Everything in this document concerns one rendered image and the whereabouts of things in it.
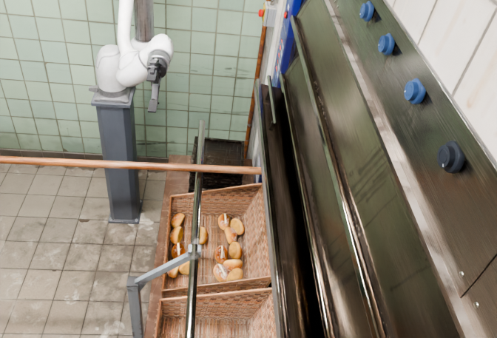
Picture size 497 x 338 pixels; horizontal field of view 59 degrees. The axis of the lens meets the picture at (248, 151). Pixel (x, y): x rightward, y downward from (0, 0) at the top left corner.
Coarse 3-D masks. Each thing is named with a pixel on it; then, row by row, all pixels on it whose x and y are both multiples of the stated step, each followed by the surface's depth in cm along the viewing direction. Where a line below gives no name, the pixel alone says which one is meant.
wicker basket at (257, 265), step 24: (192, 192) 225; (216, 192) 226; (240, 192) 227; (168, 216) 216; (216, 216) 237; (240, 216) 239; (264, 216) 209; (168, 240) 205; (216, 240) 226; (240, 240) 227; (264, 240) 202; (216, 264) 215; (264, 264) 196; (168, 288) 202; (216, 288) 187; (240, 288) 188
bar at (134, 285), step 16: (192, 224) 159; (192, 240) 153; (192, 256) 148; (160, 272) 158; (192, 272) 143; (128, 288) 163; (192, 288) 139; (192, 304) 135; (192, 320) 131; (192, 336) 128
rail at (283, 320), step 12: (264, 120) 167; (264, 132) 161; (264, 144) 156; (264, 156) 151; (264, 168) 148; (276, 216) 132; (276, 228) 128; (276, 240) 125; (276, 252) 122; (276, 264) 119; (276, 276) 116; (276, 288) 114; (288, 324) 107; (288, 336) 104
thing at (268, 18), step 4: (264, 4) 230; (268, 4) 229; (276, 4) 230; (264, 8) 229; (268, 8) 226; (272, 8) 226; (276, 8) 226; (268, 12) 227; (272, 12) 227; (276, 12) 227; (264, 16) 229; (268, 16) 228; (272, 16) 228; (264, 20) 230; (268, 20) 230; (272, 20) 230; (264, 24) 231; (268, 24) 231; (272, 24) 231
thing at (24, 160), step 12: (0, 156) 168; (12, 156) 169; (120, 168) 173; (132, 168) 173; (144, 168) 174; (156, 168) 174; (168, 168) 175; (180, 168) 175; (192, 168) 176; (204, 168) 176; (216, 168) 177; (228, 168) 177; (240, 168) 178; (252, 168) 179
